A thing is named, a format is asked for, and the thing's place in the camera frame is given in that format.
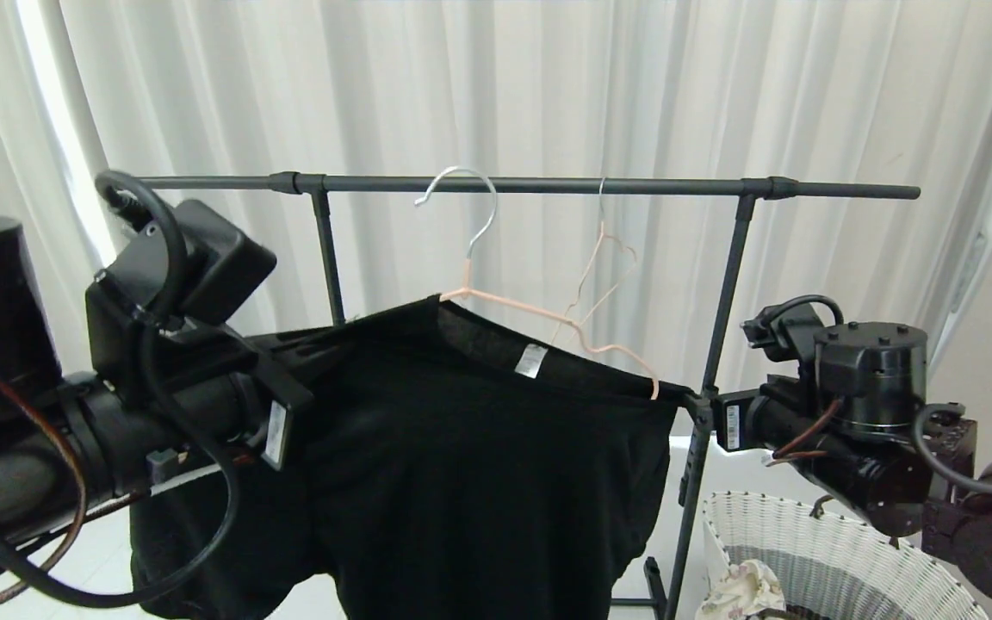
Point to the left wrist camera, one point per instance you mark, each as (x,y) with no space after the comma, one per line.
(212,258)

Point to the black clothes rack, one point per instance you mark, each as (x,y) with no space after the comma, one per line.
(548,185)

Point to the pink clothes hanger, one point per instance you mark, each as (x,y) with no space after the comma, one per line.
(468,275)
(603,202)

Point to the cream printed garment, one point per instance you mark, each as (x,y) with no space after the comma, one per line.
(746,590)

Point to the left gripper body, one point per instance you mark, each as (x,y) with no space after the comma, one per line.
(186,422)

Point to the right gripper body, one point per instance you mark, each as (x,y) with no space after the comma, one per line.
(858,482)

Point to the white laundry basket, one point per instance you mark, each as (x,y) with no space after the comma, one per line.
(849,542)

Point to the black t-shirt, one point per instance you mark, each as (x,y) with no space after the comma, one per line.
(461,482)

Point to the white curtain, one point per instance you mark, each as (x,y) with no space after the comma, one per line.
(461,86)

